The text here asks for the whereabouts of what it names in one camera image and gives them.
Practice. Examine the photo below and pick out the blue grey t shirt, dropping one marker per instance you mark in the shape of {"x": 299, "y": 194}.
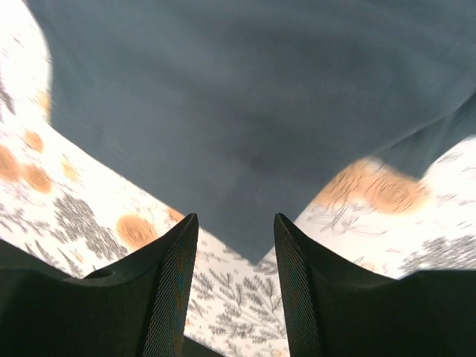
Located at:
{"x": 237, "y": 110}

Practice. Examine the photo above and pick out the floral table mat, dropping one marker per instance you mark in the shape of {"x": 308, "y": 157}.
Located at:
{"x": 72, "y": 212}

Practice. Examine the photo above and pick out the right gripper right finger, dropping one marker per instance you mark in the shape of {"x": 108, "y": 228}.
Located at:
{"x": 334, "y": 307}

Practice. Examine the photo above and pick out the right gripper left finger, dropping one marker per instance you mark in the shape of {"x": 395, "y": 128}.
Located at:
{"x": 136, "y": 306}

